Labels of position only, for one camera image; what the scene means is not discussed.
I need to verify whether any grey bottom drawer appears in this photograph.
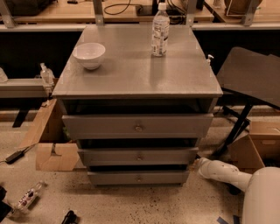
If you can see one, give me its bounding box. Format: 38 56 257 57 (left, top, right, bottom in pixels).
87 171 189 186

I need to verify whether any grey drawer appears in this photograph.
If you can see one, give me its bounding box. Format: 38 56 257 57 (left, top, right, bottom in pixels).
87 171 189 186
62 114 214 140
78 147 198 166

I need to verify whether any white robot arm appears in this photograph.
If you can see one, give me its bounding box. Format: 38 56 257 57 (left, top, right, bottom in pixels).
195 157 280 224

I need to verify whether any grey drawer cabinet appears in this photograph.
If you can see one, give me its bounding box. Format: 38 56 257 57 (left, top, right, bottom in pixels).
53 24 222 172

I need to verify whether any grey middle drawer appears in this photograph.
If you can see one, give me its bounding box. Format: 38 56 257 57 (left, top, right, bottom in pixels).
78 147 198 166

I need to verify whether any grey top drawer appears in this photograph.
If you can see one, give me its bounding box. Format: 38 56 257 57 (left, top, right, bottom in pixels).
62 114 214 140

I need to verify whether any white ceramic bowl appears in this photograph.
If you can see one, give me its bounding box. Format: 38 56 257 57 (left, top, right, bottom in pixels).
72 43 106 70

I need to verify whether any small white pump bottle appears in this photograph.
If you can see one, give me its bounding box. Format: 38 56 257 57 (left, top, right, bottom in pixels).
206 54 214 65

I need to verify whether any clear plastic water bottle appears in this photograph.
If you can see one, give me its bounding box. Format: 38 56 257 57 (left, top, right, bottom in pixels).
151 3 170 57

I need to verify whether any cardboard box at left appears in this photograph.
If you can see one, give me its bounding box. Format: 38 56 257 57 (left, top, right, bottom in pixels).
19 99 80 172

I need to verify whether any cardboard box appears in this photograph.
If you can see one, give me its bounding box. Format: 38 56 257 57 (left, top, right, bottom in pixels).
19 99 80 172
227 122 280 173

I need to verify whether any sanitizer bottle on shelf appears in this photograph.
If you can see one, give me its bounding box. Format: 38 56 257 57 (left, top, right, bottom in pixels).
40 63 54 85

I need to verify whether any black folding side table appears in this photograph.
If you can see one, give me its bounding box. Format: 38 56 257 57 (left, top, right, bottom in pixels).
212 46 280 158

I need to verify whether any cardboard box at right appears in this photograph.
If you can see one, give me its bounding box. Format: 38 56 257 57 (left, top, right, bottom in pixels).
227 122 280 173

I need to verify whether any black object bottom edge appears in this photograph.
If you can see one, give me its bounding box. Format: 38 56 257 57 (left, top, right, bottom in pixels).
61 210 78 224

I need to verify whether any black power adapter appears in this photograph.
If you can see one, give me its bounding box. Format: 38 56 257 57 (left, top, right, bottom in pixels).
5 145 33 165

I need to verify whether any grey low shelf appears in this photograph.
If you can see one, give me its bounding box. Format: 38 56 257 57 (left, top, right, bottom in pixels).
0 78 53 98

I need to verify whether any plastic bottle on floor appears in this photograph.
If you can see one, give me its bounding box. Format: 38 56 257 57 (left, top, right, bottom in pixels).
7 180 47 218

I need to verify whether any clear bottle far left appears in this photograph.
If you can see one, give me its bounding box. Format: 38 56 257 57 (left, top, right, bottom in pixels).
0 67 8 83

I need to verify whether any black device left edge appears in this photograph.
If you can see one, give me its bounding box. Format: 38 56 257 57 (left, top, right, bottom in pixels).
0 186 12 222

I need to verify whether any black cable on desk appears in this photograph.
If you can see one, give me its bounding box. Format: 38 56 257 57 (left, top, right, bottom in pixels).
102 0 144 17

